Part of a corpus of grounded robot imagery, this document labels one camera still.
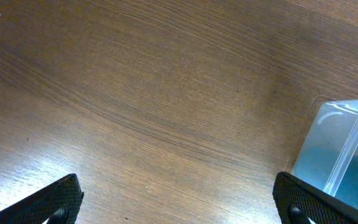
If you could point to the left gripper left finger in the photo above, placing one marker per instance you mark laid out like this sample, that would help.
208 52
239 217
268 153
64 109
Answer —
58 202

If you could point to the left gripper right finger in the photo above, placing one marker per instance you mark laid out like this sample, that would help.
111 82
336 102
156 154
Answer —
299 202

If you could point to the blue cup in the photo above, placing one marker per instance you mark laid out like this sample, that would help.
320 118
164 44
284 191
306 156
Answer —
314 166

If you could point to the clear plastic container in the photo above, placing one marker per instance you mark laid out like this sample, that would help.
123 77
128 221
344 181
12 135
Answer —
335 128

